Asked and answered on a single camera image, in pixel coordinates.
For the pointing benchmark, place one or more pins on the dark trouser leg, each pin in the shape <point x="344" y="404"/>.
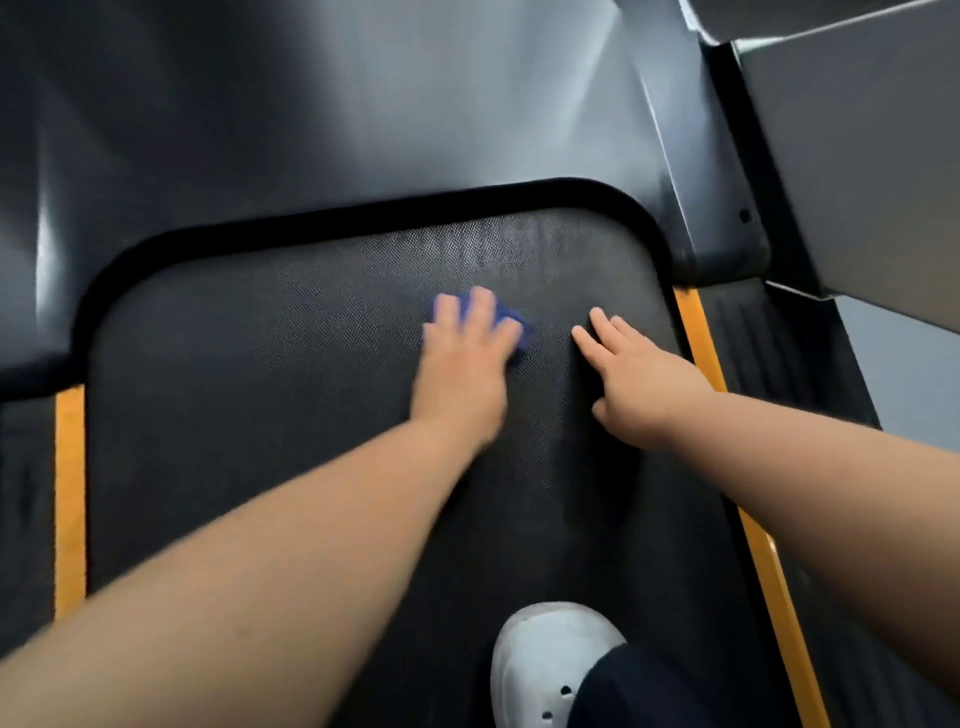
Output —
<point x="645" y="694"/>

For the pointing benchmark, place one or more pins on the dark grey treadmill motor cover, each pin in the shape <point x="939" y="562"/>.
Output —
<point x="300" y="112"/>

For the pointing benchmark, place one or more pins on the person's left fingers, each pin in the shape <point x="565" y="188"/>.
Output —
<point x="478" y="319"/>

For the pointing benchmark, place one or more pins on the person's left hand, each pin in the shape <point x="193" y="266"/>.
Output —
<point x="459" y="382"/>

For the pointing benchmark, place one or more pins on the black treadmill belt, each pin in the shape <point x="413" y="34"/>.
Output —
<point x="262" y="375"/>

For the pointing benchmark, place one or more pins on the grey treadmill upright post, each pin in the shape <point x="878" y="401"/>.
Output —
<point x="862" y="150"/>

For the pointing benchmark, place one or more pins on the person's right middle finger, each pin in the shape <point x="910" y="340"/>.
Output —
<point x="609" y="330"/>

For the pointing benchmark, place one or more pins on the white shoe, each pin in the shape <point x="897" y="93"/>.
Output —
<point x="544" y="660"/>

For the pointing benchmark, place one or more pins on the person's right thumb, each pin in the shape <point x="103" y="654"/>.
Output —
<point x="601" y="414"/>

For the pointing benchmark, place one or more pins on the person's right forearm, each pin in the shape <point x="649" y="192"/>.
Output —
<point x="825" y="495"/>

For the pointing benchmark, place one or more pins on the blue cleaning cloth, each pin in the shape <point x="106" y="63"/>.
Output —
<point x="517" y="330"/>

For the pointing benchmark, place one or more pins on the person's left forearm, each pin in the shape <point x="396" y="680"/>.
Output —
<point x="262" y="585"/>

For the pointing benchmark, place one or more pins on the person's right hand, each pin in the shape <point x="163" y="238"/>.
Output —
<point x="645" y="390"/>

